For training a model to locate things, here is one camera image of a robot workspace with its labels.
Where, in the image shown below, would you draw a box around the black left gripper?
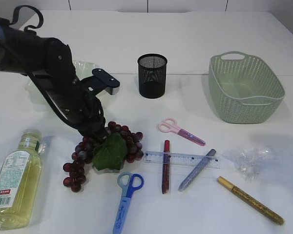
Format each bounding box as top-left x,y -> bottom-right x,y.
30,38 -> 111,144

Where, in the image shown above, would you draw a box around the purple grape bunch with leaf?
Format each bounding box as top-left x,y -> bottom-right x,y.
63,121 -> 144,193

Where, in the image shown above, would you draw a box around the blue scissors with sheath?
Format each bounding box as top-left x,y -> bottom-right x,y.
112,172 -> 144,234

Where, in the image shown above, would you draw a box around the pink small scissors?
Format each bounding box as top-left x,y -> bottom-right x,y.
158,118 -> 206,146

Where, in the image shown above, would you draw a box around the yellow tea drink bottle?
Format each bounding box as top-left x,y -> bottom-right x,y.
0,129 -> 42,231

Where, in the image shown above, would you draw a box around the clear plastic sheet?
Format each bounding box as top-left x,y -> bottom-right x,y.
222,145 -> 277,182

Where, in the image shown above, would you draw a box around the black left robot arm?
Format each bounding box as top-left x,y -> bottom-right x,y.
0,6 -> 120,143

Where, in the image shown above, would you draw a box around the clear plastic ruler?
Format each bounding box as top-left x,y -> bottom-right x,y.
143,151 -> 221,169

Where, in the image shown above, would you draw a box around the red glitter pen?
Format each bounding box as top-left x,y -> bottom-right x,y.
162,140 -> 170,194

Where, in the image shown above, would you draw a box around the green wavy glass plate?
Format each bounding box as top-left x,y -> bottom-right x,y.
25,60 -> 100,112

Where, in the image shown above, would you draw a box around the black mesh pen holder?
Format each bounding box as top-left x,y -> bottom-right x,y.
137,54 -> 167,99

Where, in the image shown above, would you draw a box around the silver glitter pen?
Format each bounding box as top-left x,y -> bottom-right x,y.
178,149 -> 216,192

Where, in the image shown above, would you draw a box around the green plastic woven basket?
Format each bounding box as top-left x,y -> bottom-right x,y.
209,51 -> 285,124

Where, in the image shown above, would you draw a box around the gold glitter pen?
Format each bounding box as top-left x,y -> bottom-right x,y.
217,176 -> 285,225

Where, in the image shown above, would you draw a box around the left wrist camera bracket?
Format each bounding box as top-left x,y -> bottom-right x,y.
81,68 -> 120,95

